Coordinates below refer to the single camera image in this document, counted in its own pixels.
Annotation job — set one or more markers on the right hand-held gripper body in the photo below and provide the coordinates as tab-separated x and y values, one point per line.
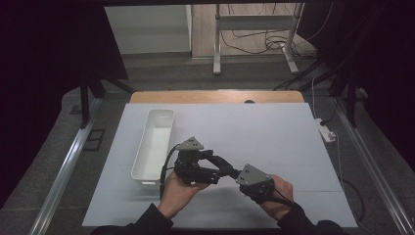
256	182

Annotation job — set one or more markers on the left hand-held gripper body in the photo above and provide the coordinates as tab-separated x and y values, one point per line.
187	160

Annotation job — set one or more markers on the white plastic storage bin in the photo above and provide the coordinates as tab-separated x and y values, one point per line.
153	147

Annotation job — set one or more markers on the person's right hand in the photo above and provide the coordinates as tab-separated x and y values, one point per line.
280	196

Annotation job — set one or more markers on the person's left hand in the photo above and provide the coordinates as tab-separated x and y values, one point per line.
179	194

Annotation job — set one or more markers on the white table sheet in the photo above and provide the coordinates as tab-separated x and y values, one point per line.
261	137

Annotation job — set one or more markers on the wooden table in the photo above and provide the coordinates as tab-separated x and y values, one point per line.
195	97

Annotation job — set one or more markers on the white power strip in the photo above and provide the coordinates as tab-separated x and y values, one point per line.
325	131

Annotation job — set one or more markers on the white metal stand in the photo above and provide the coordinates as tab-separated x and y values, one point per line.
217	39

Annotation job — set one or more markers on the black stand leg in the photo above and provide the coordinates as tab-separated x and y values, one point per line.
85	101
351	98

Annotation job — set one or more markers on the white cabinet panel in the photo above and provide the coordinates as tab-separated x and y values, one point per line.
147	29

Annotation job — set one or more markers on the black curtain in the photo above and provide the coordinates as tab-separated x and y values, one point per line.
375	65
39	81

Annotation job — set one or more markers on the aluminium rail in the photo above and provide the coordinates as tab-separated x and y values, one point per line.
372	163
65	166

